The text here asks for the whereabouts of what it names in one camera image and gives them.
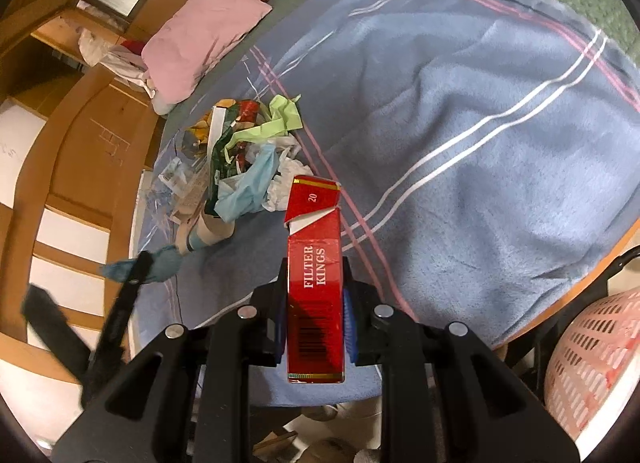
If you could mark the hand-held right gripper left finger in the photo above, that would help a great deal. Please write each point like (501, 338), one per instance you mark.
(279, 343)

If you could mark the teal face mask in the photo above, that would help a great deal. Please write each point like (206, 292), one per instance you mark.
(165, 263)

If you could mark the light blue face mask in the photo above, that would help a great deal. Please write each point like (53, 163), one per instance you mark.
(245, 188)

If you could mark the red cigarette box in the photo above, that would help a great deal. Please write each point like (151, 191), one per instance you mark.
(315, 293)

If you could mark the yellow snack bag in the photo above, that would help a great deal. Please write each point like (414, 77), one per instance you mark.
(200, 133)

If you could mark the wooden headboard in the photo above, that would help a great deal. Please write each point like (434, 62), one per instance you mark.
(85, 153)

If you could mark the light blue plush cushion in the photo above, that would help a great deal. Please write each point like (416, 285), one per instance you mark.
(161, 104)

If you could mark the pink laundry basket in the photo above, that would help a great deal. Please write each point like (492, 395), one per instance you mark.
(595, 358)

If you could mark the cardboard tube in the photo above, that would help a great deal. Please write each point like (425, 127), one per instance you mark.
(210, 230)

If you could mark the green snack bag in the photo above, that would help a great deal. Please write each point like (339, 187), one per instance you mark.
(220, 153)

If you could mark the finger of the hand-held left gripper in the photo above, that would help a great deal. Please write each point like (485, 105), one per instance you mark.
(52, 323)
(125, 303)

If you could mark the clear plastic bag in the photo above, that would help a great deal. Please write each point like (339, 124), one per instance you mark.
(185, 183)

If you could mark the green crumpled paper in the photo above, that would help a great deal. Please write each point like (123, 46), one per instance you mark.
(280, 118)

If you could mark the blue striped blanket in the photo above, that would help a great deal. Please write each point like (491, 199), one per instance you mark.
(450, 143)

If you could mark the white plastic bag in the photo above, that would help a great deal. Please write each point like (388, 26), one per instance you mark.
(100, 48)

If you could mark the pink pillow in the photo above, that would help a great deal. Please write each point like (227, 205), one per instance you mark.
(200, 38)

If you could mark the white crumpled tissue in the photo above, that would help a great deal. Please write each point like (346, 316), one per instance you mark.
(280, 193)

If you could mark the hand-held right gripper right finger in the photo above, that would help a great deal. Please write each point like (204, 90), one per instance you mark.
(350, 330)

